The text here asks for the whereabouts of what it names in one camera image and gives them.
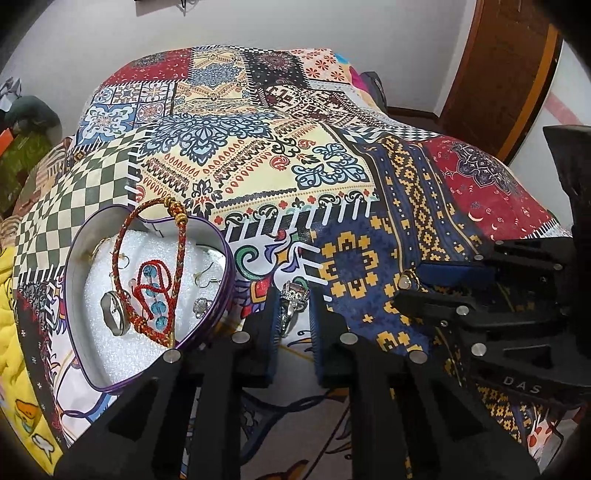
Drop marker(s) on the dark grey backpack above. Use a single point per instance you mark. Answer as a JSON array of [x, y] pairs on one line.
[[375, 90]]

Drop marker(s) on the yellow blanket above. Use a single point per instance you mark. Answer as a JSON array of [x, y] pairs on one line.
[[23, 346]]

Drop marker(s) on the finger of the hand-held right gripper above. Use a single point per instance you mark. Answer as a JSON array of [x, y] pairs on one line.
[[457, 273], [485, 323]]

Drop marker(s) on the brown wooden door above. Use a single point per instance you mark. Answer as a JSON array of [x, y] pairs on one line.
[[498, 69]]

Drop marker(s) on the orange box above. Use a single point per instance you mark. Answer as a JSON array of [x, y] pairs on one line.
[[4, 137]]

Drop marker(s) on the colourful patchwork cloth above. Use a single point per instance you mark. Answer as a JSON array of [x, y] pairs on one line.
[[286, 184]]

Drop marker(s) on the gold hook earring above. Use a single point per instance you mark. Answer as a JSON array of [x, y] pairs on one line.
[[121, 259], [203, 277]]

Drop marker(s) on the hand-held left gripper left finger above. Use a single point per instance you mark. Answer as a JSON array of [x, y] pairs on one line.
[[274, 332]]

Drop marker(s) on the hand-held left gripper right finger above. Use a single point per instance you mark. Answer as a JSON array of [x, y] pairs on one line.
[[316, 332]]

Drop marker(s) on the purple heart-shaped tin box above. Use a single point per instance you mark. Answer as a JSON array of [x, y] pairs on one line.
[[217, 295]]

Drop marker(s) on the striped brown blanket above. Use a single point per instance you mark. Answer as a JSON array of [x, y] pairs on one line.
[[48, 170]]

